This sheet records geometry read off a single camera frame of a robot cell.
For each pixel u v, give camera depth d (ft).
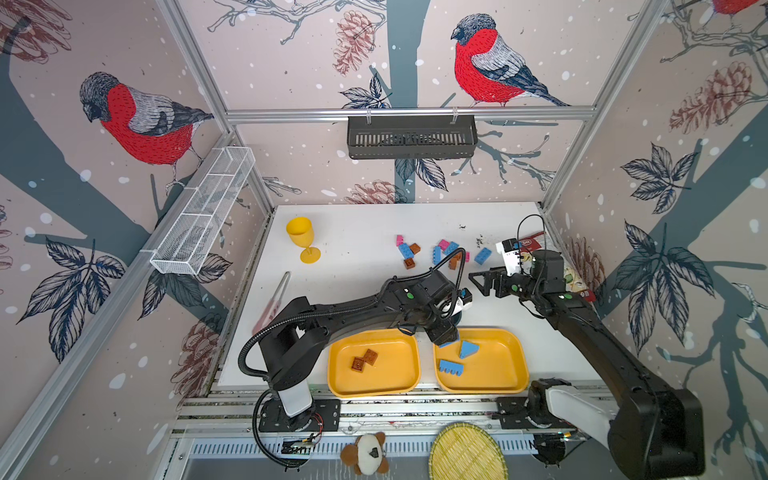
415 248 3.51
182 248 2.30
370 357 2.67
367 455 2.17
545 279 2.07
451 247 3.52
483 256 3.40
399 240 3.59
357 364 2.63
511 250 2.38
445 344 2.61
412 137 3.40
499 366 2.69
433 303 2.14
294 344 1.46
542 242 3.44
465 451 2.24
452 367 2.61
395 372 2.62
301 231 3.10
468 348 2.78
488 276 2.35
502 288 2.35
